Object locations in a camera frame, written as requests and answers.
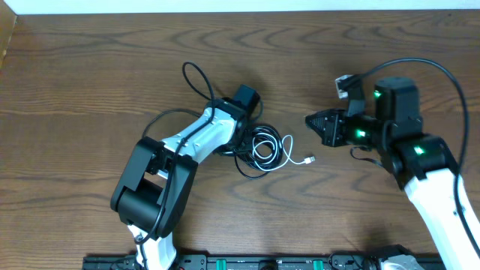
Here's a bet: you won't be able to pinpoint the black USB cable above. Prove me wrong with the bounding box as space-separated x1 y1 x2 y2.
140 108 286 180

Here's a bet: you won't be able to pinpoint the white USB cable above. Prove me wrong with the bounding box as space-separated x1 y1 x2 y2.
251 131 317 172

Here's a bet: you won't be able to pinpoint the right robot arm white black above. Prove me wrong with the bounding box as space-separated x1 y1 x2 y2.
305 75 479 269

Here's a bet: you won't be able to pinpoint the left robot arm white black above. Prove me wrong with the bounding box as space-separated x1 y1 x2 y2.
110 97 259 269

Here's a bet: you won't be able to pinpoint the cardboard box side panel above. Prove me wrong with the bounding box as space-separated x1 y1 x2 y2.
0 0 17 64

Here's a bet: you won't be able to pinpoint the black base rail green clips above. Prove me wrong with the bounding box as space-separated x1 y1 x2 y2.
81 244 445 270

